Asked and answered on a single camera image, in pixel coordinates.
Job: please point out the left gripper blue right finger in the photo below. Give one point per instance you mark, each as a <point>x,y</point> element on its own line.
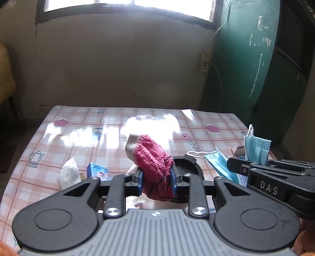
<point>179,181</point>

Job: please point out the red knitted cloth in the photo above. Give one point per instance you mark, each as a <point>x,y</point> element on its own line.
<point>155,163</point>

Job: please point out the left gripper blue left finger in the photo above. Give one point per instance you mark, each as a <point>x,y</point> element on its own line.
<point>134,183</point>

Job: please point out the blue face mask on table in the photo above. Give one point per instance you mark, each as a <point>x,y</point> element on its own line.
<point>219,162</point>

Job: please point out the green cabinet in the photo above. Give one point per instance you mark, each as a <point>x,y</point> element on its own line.
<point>260,64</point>

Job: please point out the window with dark frame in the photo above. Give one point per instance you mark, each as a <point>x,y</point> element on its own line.
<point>207,14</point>

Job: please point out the blue tissue packet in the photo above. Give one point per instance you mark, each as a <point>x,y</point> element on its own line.
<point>95,170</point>

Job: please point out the pink checkered tablecloth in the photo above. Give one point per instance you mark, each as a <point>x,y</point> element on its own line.
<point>98,135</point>

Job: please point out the wall power socket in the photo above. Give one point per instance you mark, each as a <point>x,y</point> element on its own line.
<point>205,62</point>

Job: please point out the blue face mask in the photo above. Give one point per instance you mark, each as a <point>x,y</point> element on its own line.
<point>219,162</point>
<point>256,149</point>

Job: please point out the woven yellow chair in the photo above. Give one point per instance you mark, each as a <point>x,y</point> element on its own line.
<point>7,83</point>

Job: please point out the white tissue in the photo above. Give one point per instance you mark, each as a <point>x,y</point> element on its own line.
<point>69,174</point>

